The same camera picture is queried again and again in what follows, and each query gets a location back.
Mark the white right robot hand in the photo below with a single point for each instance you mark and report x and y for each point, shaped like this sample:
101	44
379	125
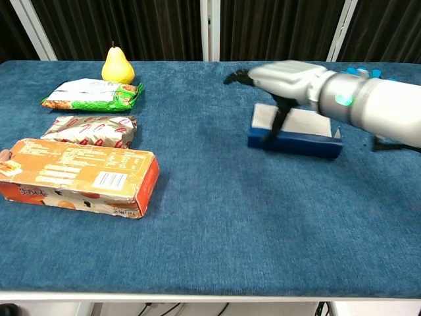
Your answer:
289	80

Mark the blue glasses case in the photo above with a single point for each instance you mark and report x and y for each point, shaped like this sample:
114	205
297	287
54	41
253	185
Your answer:
296	146

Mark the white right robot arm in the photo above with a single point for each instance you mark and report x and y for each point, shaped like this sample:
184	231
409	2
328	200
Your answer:
378	105

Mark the blue hand clapper toy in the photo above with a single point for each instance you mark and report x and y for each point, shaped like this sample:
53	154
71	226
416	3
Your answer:
353	70

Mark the orange cardboard food box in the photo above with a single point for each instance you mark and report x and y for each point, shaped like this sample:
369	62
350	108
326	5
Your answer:
79	174

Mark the blue felt table cloth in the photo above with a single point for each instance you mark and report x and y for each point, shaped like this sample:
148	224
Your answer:
213	230

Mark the yellow pear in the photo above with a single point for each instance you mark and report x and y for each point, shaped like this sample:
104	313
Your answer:
117	69

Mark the green white snack packet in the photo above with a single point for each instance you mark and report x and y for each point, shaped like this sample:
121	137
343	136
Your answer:
92	95

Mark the brown snack packet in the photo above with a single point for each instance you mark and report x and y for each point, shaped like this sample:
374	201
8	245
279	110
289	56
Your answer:
90	131

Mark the grey metal partition post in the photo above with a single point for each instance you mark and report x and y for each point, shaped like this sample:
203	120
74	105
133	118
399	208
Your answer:
34	31
340	31
210	29

